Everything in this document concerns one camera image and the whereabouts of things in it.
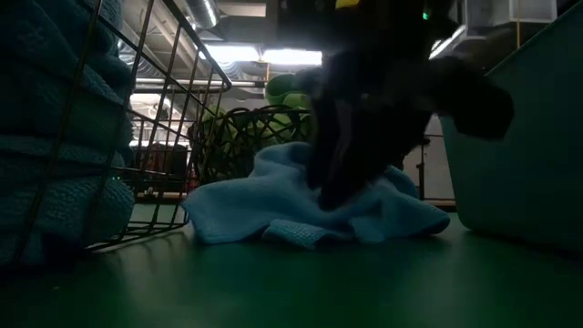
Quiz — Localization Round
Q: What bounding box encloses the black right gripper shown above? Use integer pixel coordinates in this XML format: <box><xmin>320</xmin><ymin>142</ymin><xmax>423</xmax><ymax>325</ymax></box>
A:
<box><xmin>300</xmin><ymin>55</ymin><xmax>437</xmax><ymax>214</ymax></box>

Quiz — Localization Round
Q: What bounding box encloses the green microfiber towel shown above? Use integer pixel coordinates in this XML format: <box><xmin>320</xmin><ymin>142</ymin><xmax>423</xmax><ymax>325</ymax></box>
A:
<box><xmin>265</xmin><ymin>72</ymin><xmax>316</xmax><ymax>110</ymax></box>
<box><xmin>254</xmin><ymin>111</ymin><xmax>318</xmax><ymax>147</ymax></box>
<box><xmin>194</xmin><ymin>105</ymin><xmax>240</xmax><ymax>181</ymax></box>

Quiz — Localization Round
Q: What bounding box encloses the long ceiling light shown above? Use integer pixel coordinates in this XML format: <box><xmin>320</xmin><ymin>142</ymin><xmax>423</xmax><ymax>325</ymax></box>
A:
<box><xmin>199</xmin><ymin>44</ymin><xmax>323</xmax><ymax>67</ymax></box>

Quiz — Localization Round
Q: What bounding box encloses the slanted ceiling light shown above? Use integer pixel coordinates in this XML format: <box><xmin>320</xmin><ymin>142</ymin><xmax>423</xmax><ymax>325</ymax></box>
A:
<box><xmin>427</xmin><ymin>23</ymin><xmax>468</xmax><ymax>61</ymax></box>

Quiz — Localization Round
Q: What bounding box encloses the teal plastic bin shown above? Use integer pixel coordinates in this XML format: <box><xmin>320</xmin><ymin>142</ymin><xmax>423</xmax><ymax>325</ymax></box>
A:
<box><xmin>439</xmin><ymin>0</ymin><xmax>583</xmax><ymax>254</ymax></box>

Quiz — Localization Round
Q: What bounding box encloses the white ceiling unit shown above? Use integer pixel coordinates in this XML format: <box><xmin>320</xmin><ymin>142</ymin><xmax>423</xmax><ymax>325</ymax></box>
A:
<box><xmin>463</xmin><ymin>0</ymin><xmax>559</xmax><ymax>29</ymax></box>

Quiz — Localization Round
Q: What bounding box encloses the black round wire basket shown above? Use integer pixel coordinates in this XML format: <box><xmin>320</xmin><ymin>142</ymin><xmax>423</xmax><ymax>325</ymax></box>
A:
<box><xmin>189</xmin><ymin>103</ymin><xmax>318</xmax><ymax>183</ymax></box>

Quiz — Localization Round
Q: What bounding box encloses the black metal table frame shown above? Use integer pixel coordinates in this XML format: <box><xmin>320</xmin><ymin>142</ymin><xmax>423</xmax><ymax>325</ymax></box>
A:
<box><xmin>416</xmin><ymin>134</ymin><xmax>457</xmax><ymax>210</ymax></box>

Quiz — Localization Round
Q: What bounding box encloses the bronze wire rectangular basket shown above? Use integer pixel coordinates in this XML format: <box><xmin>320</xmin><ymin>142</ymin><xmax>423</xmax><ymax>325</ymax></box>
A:
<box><xmin>0</xmin><ymin>0</ymin><xmax>233</xmax><ymax>274</ymax></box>

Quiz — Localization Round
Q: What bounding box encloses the shiny round air duct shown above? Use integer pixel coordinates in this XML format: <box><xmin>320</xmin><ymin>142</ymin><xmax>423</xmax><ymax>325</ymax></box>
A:
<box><xmin>179</xmin><ymin>0</ymin><xmax>221</xmax><ymax>31</ymax></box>

